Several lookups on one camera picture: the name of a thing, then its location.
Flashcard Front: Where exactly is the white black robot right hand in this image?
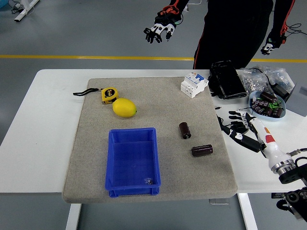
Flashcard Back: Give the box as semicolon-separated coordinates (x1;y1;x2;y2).
222;109;292;170

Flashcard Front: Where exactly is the grey box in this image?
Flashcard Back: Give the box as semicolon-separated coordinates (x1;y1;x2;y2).
284;81;307;118

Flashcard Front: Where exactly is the blue plastic box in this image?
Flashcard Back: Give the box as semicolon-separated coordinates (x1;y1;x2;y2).
105;127;161;198

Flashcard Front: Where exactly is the light blue bowl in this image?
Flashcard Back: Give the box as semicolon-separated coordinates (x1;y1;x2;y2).
248;90;287;122

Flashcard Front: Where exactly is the black power adapter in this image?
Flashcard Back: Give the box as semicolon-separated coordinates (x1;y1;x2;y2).
272;82;292;101

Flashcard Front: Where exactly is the white table leg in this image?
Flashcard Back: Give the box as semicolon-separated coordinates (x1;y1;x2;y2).
237;193;259;230
65;203;82;230

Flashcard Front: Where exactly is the clear bag of nuts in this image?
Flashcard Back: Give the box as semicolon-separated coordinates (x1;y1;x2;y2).
239;68;269;93

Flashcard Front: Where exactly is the clear bag of parts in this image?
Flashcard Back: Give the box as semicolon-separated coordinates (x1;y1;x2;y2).
258;66;295;92

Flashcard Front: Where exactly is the black case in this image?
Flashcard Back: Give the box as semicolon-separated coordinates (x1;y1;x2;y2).
208;60;248;100

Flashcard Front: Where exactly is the white blue circuit breaker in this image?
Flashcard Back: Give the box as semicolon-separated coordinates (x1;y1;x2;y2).
180;71;209;99

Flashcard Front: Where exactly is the grey-brown mat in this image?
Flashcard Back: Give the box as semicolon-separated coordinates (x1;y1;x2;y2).
61;76;238;204

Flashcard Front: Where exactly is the person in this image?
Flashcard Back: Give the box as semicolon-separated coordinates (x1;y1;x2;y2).
167;0;297;70

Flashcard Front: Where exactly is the yellow lemon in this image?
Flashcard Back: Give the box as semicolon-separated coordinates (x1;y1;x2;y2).
112;98;138;118

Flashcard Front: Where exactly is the yellow tape measure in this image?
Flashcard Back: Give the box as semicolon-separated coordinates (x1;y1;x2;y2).
72;87;119;105

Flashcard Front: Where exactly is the white desk foot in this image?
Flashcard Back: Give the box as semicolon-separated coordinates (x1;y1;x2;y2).
13;0;40;23

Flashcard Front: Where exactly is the metal table bracket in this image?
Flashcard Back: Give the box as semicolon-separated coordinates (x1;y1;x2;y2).
208;198;230;206

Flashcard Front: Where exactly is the black floor cable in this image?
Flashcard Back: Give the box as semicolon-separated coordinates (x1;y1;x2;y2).
286;23;307;35

